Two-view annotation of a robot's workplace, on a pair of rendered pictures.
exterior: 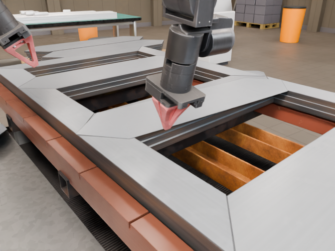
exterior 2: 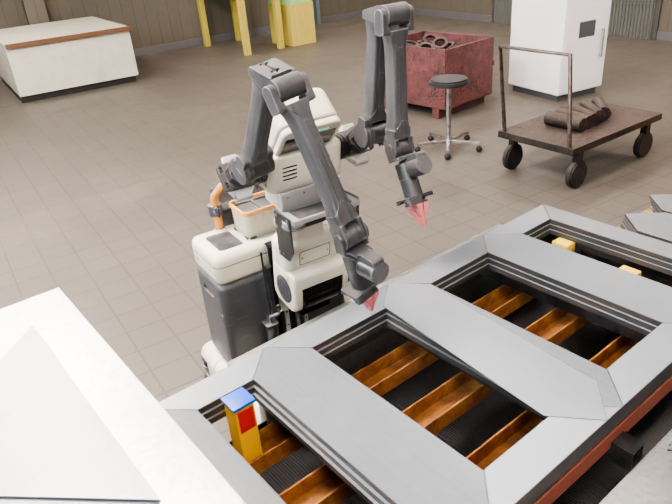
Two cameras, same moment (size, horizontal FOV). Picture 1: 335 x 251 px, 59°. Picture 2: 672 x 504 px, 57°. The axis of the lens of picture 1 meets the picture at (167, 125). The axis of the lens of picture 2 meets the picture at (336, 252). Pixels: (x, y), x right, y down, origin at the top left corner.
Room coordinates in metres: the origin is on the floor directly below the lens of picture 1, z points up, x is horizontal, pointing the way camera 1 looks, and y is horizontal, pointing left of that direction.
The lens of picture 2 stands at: (0.55, -1.41, 1.84)
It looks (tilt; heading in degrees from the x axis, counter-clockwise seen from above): 28 degrees down; 94
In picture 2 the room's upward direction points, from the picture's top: 5 degrees counter-clockwise
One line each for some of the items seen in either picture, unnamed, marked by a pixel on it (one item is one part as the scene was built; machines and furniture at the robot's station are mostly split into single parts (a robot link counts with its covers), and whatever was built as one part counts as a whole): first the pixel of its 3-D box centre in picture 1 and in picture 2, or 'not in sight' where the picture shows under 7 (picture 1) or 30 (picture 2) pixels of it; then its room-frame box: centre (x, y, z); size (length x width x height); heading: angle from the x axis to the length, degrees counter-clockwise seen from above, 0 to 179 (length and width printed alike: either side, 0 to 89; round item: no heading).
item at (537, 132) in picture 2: not in sight; (579, 102); (2.19, 3.30, 0.49); 1.24 x 0.72 x 0.98; 34
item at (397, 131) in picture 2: not in sight; (396, 85); (0.65, 0.41, 1.40); 0.11 x 0.06 x 0.43; 34
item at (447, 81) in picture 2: not in sight; (446, 113); (1.27, 3.87, 0.31); 0.58 x 0.55 x 0.61; 27
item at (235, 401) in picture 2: not in sight; (238, 402); (0.23, -0.31, 0.88); 0.06 x 0.06 x 0.02; 40
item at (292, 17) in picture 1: (291, 24); not in sight; (6.95, -2.75, 0.37); 0.48 x 0.47 x 0.74; 36
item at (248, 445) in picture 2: not in sight; (244, 434); (0.23, -0.31, 0.78); 0.05 x 0.05 x 0.19; 40
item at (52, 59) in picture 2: not in sight; (62, 55); (-3.84, 8.06, 0.38); 2.02 x 1.64 x 0.76; 124
